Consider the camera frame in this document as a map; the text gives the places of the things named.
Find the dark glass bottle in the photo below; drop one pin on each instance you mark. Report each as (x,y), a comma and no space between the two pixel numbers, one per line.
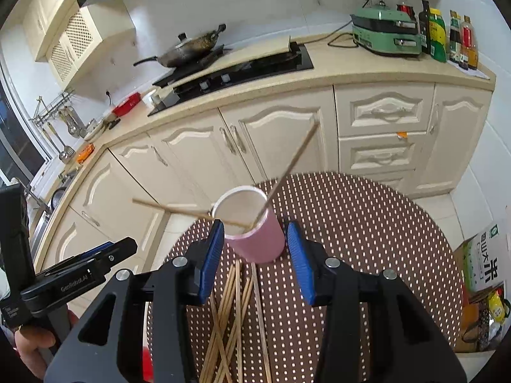
(424,27)

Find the white mug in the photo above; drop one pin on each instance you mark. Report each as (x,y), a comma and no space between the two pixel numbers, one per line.
(153,97)

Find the green oil bottle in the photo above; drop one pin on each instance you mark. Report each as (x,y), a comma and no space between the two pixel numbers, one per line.
(438,36)

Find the window with bars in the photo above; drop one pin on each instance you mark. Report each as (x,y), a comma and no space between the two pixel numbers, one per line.
(20,157)

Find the black glass stovetop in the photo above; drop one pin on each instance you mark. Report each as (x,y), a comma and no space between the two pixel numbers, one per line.
(294,60)

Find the pink paper cup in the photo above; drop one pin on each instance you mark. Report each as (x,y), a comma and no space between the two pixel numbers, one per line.
(237,209)

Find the red cap sauce bottle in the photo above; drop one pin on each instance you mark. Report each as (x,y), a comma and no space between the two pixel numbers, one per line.
(405,6)

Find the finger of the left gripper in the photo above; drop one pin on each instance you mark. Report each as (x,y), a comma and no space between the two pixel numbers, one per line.
(91,261)
(123,249)

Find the red plastic container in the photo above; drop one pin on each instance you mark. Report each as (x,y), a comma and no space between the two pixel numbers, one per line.
(127,105)

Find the stainless steel sink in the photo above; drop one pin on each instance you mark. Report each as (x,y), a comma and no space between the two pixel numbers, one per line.
(39,219)

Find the orange sponge box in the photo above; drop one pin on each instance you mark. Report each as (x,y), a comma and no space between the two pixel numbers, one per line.
(87,151)

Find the brown polka dot tablecloth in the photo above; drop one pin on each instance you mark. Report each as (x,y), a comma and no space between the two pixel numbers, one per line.
(367,225)

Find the wooden chopstick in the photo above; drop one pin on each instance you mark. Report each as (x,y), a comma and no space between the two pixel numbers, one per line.
(234,333)
(220,343)
(295,158)
(223,312)
(228,328)
(176,210)
(238,322)
(260,317)

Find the upper cream cabinets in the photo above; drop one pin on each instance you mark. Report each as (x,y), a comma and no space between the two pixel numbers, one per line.
(72,39)

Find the green electric cooker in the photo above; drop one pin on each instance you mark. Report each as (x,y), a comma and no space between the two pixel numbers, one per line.
(386,31)

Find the lower cream cabinets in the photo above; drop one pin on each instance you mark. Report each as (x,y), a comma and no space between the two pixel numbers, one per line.
(417,138)

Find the black induction cooker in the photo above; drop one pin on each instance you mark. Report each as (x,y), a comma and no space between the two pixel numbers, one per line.
(192,67)

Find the dark soy sauce bottle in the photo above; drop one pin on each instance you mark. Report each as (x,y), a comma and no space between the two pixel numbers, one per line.
(454,38)

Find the beige cutting board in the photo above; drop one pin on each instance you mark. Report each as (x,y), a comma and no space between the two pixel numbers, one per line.
(270,47)

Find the orange sauce bottle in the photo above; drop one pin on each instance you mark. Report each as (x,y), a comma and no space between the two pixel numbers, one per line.
(469,53)

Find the wall utensil rack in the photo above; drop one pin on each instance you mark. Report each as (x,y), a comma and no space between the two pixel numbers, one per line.
(45,112)

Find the cream cabinets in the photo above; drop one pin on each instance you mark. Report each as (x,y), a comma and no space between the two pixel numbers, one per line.
(417,138)
(72,39)

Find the hanging ladle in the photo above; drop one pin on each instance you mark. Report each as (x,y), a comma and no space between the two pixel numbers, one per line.
(67,154)

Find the person left hand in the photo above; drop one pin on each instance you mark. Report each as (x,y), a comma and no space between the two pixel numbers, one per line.
(29,341)

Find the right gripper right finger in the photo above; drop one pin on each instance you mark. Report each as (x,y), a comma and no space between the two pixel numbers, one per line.
(405,343)

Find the rice cardboard box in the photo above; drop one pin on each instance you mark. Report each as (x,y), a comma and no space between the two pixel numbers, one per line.
(484,258)

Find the red plastic stool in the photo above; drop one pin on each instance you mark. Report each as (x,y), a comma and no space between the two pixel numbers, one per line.
(147,368)

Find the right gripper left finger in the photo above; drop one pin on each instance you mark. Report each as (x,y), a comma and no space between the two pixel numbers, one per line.
(106,344)

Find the black wok with lid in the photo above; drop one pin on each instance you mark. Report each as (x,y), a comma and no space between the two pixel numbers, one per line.
(188,49)

